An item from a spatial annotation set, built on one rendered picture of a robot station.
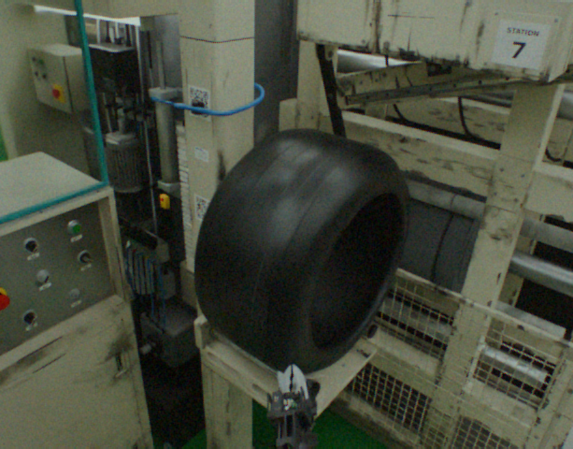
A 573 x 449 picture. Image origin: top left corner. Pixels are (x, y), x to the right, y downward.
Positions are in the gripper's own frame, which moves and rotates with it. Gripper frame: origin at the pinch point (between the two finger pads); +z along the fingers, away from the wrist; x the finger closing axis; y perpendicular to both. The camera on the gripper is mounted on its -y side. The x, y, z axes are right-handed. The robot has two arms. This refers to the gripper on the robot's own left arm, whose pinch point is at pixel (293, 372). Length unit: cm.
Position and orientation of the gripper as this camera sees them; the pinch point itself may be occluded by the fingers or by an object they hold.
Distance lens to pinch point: 108.2
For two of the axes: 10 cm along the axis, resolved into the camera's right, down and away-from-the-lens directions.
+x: -9.5, 2.6, 1.6
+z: -0.2, -6.0, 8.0
